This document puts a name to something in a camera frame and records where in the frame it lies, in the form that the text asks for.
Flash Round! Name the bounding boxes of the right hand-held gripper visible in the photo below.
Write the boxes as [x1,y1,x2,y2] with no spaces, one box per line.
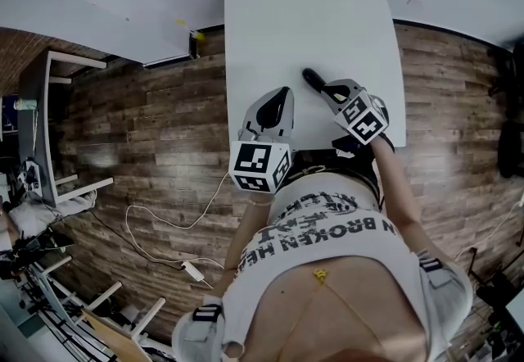
[320,79,397,152]

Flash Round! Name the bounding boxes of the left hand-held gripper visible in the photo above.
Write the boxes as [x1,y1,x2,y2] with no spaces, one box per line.
[228,86,298,194]

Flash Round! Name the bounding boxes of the person's right forearm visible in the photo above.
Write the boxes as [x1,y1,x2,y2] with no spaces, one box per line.
[370,134,422,230]

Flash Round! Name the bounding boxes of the person's left forearm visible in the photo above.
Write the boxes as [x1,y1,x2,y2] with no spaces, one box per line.
[212,192,275,296]

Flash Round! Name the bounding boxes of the white rectangular table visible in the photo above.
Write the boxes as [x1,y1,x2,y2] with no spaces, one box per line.
[223,0,407,151]

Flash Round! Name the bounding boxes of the black shorts with belt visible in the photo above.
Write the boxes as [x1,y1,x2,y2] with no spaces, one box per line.
[286,147,384,210]

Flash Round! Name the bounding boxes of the white printed shirt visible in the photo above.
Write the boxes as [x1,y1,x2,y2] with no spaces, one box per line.
[171,174,474,362]

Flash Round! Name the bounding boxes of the white power strip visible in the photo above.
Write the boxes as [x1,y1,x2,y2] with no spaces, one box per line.
[182,260,205,282]

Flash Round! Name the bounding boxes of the black office chair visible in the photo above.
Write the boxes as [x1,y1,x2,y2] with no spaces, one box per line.
[489,34,524,124]
[497,122,524,179]

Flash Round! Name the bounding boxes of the black tripod stand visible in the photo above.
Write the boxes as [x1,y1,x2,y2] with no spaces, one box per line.
[468,247,508,292]

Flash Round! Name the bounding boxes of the person's bare chest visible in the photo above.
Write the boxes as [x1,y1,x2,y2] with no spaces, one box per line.
[255,256,427,362]

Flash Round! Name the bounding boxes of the grey side table white legs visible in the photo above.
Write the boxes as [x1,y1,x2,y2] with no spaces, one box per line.
[16,49,115,208]

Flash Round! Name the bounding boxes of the white device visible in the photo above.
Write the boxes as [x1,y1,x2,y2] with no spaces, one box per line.
[20,159,42,192]

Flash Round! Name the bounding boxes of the wooden top white leg table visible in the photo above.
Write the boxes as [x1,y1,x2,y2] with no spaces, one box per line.
[80,280,167,362]

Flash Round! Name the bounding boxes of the white metal rack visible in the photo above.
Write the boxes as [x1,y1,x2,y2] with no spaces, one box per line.
[0,261,103,362]

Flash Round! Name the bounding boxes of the gold necklace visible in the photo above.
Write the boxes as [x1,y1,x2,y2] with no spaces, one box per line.
[284,269,382,349]

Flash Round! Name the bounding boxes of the long white floor cable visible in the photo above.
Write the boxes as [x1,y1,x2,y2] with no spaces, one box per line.
[124,172,233,290]

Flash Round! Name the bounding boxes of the black floor cable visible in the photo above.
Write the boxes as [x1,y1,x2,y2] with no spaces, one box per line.
[88,210,186,271]

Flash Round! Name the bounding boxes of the thin white cable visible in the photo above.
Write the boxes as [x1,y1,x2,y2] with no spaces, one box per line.
[454,202,524,263]

